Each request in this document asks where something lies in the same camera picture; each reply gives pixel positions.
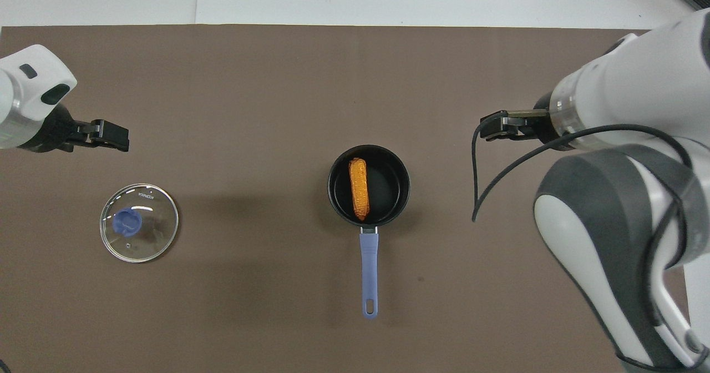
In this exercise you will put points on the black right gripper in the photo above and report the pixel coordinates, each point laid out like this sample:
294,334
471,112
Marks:
546,129

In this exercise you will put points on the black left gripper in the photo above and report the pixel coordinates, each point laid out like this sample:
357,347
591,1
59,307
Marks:
58,134

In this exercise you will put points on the glass lid with blue knob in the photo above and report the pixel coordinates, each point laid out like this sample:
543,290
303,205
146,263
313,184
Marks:
141,234

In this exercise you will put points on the yellow corn cob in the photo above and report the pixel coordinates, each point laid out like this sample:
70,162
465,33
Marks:
359,190

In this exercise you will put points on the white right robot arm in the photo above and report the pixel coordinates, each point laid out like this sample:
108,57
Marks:
621,206

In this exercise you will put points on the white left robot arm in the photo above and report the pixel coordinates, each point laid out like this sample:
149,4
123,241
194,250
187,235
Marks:
28,95

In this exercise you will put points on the dark blue saucepan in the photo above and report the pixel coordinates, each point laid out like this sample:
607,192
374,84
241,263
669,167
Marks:
388,190

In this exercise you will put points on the brown table mat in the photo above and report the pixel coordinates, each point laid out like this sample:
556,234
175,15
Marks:
249,112

